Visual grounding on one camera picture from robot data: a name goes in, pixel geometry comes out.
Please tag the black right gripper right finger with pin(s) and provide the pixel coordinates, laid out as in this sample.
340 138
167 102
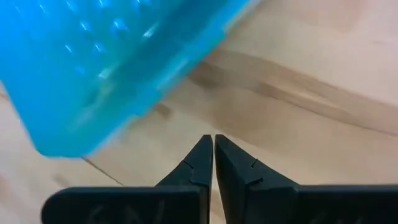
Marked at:
267 202

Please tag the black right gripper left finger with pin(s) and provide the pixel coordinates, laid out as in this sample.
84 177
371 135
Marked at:
174 202

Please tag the clear supply box teal lid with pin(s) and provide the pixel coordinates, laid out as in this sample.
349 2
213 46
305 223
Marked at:
93 77

